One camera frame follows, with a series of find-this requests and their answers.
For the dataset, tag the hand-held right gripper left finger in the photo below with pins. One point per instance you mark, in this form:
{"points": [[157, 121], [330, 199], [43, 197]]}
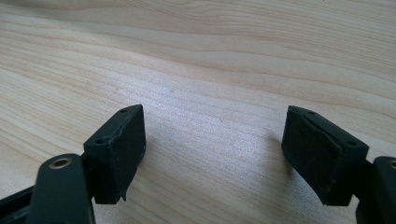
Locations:
{"points": [[120, 155]]}

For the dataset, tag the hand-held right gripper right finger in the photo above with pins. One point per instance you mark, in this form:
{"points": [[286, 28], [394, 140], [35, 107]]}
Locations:
{"points": [[320, 155]]}

